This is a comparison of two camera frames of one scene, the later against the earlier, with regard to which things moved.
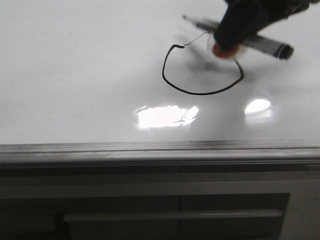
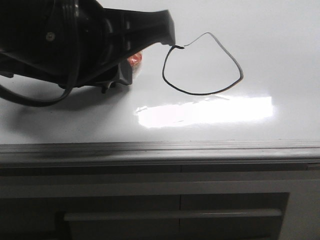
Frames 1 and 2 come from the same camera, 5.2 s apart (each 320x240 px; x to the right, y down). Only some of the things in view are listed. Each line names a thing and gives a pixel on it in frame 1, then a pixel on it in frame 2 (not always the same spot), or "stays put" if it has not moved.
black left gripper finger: [241, 19] -> [141, 29]
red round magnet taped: [225, 52] -> [136, 60]
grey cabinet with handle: [238, 201] stays put
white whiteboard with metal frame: [134, 81] stays put
